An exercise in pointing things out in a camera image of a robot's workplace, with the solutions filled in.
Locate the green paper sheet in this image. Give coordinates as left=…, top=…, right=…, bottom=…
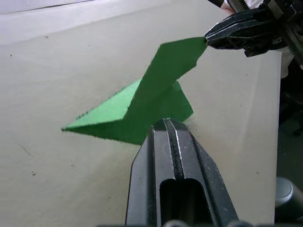
left=61, top=36, right=207, bottom=146

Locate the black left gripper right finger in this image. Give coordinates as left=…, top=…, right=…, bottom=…
left=168, top=119, right=239, bottom=227

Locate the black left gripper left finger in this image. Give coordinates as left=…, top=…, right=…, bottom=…
left=125, top=119, right=181, bottom=227

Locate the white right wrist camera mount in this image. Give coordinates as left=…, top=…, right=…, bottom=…
left=221, top=0, right=267, bottom=11

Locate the grey rounded shape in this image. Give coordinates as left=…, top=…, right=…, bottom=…
left=275, top=176, right=303, bottom=210

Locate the beige cardboard sheet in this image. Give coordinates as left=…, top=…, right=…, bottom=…
left=0, top=0, right=282, bottom=227

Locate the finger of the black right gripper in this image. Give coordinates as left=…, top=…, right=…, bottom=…
left=204, top=8, right=273, bottom=45
left=206, top=31, right=284, bottom=58

